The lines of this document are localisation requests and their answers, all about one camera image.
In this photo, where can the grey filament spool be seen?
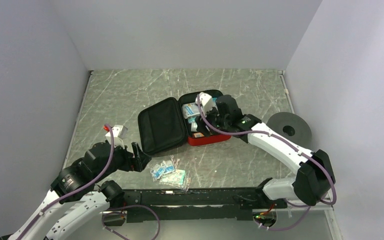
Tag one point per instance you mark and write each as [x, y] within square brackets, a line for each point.
[292, 127]

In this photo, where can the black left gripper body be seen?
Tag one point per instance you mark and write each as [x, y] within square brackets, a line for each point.
[121, 160]

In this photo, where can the white gauze dressing packet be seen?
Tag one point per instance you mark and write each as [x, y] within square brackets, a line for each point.
[190, 110]

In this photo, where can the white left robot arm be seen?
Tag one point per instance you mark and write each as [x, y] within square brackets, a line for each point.
[71, 200]

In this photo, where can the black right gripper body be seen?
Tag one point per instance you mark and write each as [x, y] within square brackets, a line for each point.
[222, 122]

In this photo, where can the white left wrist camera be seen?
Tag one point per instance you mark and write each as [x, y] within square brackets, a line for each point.
[116, 134]

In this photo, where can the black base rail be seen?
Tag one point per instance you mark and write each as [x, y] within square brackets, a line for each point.
[239, 203]

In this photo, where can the adhesive bandages clear bag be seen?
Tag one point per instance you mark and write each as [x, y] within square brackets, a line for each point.
[179, 179]

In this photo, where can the white bottle green label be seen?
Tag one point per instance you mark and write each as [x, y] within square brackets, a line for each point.
[194, 127]

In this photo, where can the brown bottle orange cap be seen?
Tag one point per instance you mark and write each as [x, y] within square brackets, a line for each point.
[198, 135]

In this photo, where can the red medicine kit case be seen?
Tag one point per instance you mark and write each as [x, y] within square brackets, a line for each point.
[162, 126]

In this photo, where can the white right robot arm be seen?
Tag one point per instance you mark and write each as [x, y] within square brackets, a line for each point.
[314, 180]

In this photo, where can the alcohol wipes clear bag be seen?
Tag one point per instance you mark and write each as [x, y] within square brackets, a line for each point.
[161, 169]

